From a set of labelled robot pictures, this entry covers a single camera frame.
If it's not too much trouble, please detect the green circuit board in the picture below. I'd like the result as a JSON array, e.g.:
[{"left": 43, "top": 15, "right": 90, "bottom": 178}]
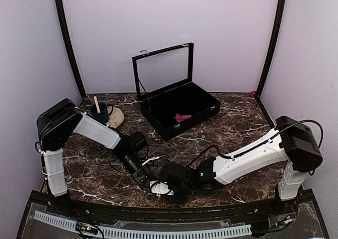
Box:
[{"left": 76, "top": 222, "right": 98, "bottom": 235}]

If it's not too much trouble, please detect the beige ceramic saucer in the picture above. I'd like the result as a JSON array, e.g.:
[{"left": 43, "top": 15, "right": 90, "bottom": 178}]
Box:
[{"left": 106, "top": 106, "right": 125, "bottom": 128}]

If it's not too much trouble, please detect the black front rail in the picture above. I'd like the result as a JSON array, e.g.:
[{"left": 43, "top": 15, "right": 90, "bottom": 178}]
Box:
[{"left": 26, "top": 190, "right": 299, "bottom": 226}]

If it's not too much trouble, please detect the dark blue mug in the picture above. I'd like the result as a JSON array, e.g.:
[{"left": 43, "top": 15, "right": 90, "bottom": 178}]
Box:
[{"left": 90, "top": 103, "right": 114, "bottom": 124}]

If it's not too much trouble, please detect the white cable duct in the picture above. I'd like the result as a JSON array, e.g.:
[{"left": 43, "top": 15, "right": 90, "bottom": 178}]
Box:
[{"left": 33, "top": 211, "right": 252, "bottom": 238}]

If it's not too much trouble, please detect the left black frame post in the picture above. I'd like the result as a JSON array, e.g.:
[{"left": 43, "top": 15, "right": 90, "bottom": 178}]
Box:
[{"left": 54, "top": 0, "right": 87, "bottom": 99}]

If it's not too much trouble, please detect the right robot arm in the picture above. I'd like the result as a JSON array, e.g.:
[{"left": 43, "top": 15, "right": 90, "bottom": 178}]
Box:
[{"left": 149, "top": 116, "right": 323, "bottom": 215}]

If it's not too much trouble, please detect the black frame post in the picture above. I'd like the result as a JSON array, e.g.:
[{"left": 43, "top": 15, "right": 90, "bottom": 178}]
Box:
[
  {"left": 54, "top": 0, "right": 87, "bottom": 99},
  {"left": 256, "top": 0, "right": 286, "bottom": 97}
]

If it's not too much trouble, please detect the black display box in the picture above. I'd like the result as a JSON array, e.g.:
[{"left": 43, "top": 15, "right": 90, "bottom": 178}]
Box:
[{"left": 132, "top": 42, "right": 220, "bottom": 141}]

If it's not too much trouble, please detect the right black frame post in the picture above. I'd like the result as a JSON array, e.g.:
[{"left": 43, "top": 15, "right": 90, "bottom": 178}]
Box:
[{"left": 256, "top": 0, "right": 286, "bottom": 97}]

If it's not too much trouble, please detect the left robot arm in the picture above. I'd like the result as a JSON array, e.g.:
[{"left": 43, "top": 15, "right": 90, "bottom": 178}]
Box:
[{"left": 35, "top": 98, "right": 150, "bottom": 216}]

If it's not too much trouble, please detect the wooden stir stick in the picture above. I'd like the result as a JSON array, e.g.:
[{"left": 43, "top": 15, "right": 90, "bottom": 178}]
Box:
[{"left": 93, "top": 96, "right": 101, "bottom": 114}]

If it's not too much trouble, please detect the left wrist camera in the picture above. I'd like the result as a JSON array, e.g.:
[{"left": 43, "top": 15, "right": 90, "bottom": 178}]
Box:
[{"left": 142, "top": 157, "right": 164, "bottom": 167}]

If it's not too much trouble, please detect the magenta purple sock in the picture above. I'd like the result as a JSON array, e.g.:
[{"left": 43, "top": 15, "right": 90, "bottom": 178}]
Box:
[{"left": 174, "top": 113, "right": 192, "bottom": 123}]

